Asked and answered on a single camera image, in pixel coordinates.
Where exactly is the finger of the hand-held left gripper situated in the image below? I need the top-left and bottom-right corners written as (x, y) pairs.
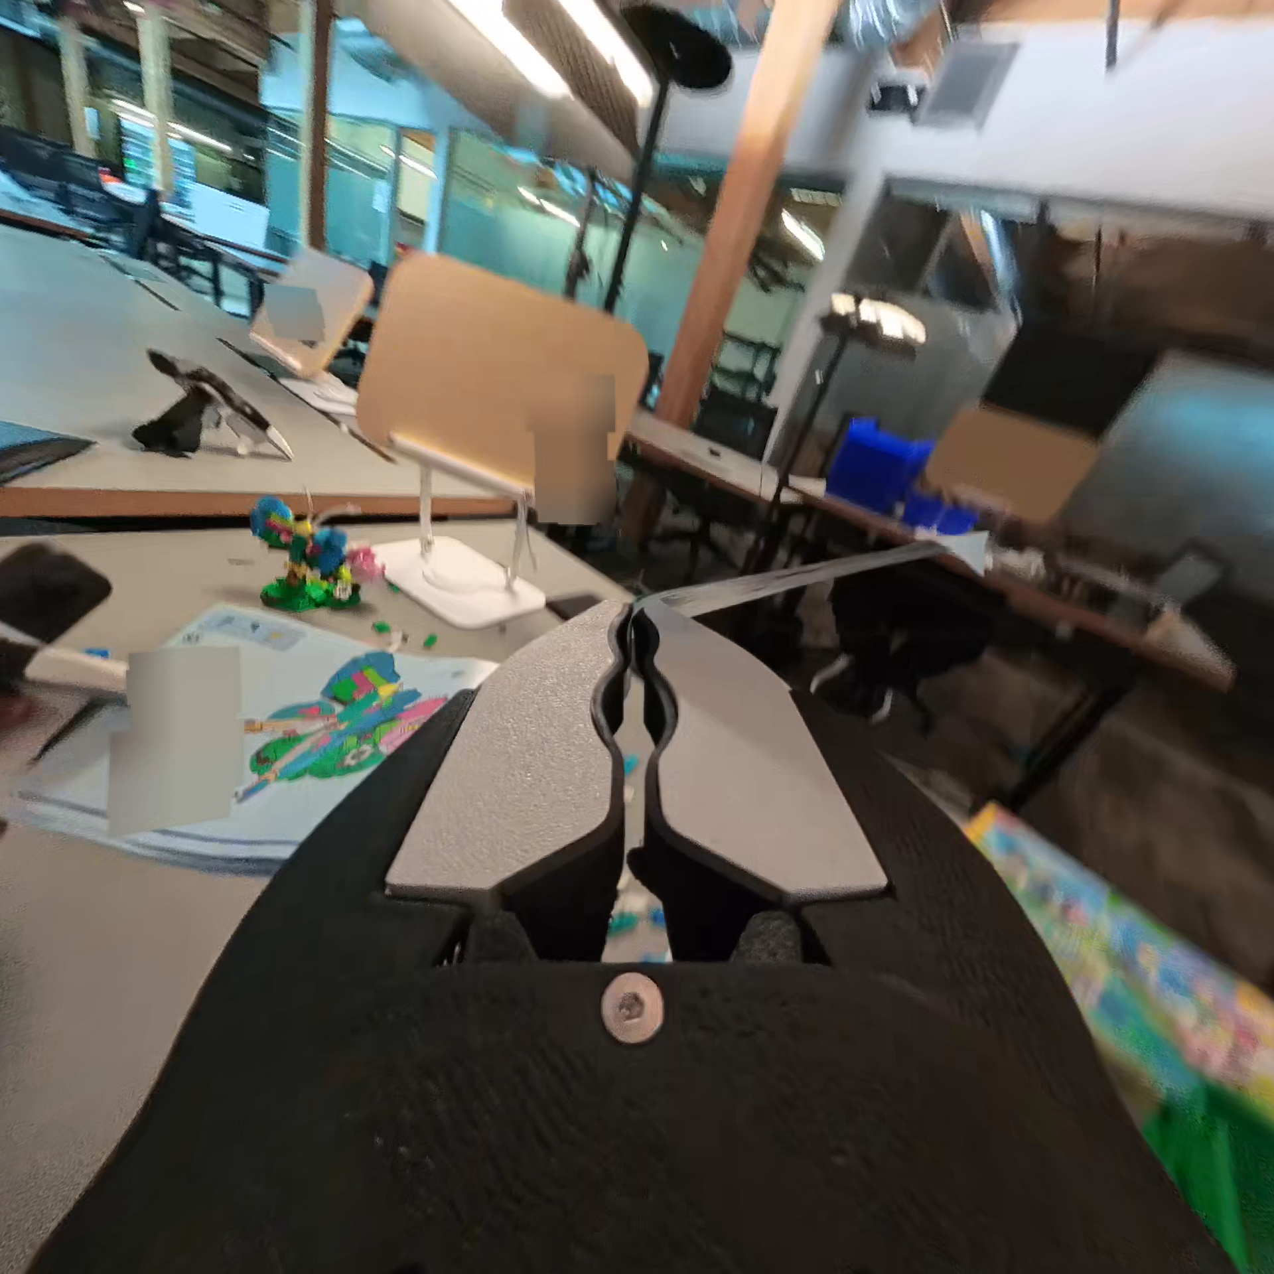
top-left (24, 646), bottom-right (130, 693)

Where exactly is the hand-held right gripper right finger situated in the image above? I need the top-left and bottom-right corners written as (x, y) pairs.
top-left (630, 607), bottom-right (890, 964)

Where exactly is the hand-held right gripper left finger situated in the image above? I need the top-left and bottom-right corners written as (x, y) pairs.
top-left (385, 600), bottom-right (631, 964)

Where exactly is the lego instruction booklet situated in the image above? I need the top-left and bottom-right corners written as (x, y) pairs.
top-left (15, 603), bottom-right (498, 878)

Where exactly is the loose lego pieces heap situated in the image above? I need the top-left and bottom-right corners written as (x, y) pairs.
top-left (604, 876), bottom-right (671, 943)

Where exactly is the colourful lego flower model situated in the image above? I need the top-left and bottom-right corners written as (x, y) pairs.
top-left (248, 488), bottom-right (387, 613)

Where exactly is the colourful lego box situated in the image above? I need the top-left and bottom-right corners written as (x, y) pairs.
top-left (964, 801), bottom-right (1274, 1274)

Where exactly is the dark flat laptop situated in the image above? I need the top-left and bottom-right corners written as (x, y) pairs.
top-left (0, 421), bottom-right (96, 488)

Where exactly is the black and white device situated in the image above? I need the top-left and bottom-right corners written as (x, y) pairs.
top-left (130, 347), bottom-right (296, 463)

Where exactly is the small blue storage bin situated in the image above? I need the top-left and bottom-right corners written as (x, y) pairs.
top-left (902, 488), bottom-right (983, 537)

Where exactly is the large blue storage bin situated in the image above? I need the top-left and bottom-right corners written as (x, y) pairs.
top-left (826, 415), bottom-right (937, 519)

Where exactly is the long wooden desk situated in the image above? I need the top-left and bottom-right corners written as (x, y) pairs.
top-left (627, 409), bottom-right (1238, 812)

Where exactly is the wooden board on white stand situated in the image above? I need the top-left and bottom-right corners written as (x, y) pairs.
top-left (353, 253), bottom-right (651, 630)
top-left (248, 248), bottom-right (378, 415)

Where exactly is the cardboard box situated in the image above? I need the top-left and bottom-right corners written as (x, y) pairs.
top-left (928, 403), bottom-right (1103, 530)

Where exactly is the floor lamp with lit head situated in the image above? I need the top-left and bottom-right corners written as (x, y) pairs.
top-left (741, 292), bottom-right (930, 574)

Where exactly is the ceiling light fixture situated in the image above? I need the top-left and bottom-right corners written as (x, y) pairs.
top-left (438, 0), bottom-right (660, 113)

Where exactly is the black floor lamp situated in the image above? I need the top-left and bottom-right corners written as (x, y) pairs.
top-left (597, 5), bottom-right (735, 301)

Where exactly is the ceiling air vent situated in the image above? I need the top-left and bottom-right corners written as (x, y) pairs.
top-left (916, 40), bottom-right (1022, 131)

